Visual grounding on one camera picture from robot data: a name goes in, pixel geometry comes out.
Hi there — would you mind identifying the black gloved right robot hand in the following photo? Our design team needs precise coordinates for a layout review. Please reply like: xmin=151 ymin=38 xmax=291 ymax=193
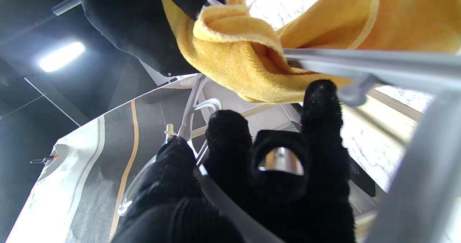
xmin=74 ymin=0 xmax=225 ymax=77

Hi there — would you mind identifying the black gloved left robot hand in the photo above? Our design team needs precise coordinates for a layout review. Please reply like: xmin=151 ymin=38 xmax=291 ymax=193
xmin=110 ymin=79 xmax=357 ymax=243

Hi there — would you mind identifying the orange microfibre towel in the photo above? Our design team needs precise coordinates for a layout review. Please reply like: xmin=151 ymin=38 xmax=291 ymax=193
xmin=160 ymin=0 xmax=461 ymax=104

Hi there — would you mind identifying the grey plastic clothes hanger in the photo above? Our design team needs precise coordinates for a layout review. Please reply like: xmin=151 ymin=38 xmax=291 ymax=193
xmin=117 ymin=48 xmax=461 ymax=243

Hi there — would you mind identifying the grey ceiling pipe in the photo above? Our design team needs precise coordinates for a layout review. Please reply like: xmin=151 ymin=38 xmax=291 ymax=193
xmin=52 ymin=0 xmax=80 ymax=16

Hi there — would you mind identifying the white ceiling light tube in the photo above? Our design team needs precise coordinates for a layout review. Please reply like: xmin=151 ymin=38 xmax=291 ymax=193
xmin=39 ymin=41 xmax=86 ymax=73

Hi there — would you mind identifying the printed kitchen backdrop cloth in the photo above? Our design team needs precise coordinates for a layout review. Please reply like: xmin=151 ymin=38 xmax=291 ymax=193
xmin=5 ymin=76 xmax=216 ymax=243

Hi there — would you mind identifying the wooden hanging rack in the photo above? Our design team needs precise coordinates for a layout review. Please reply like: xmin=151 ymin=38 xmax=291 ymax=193
xmin=164 ymin=88 xmax=425 ymax=243

